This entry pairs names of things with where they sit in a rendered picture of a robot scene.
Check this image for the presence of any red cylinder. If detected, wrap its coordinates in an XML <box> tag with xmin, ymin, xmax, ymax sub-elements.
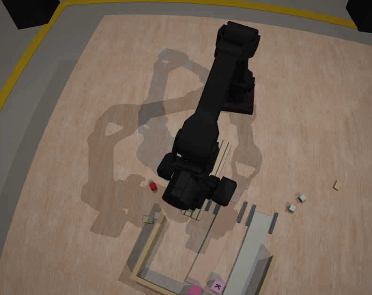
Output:
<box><xmin>149</xmin><ymin>183</ymin><xmax>157</xmax><ymax>191</ymax></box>

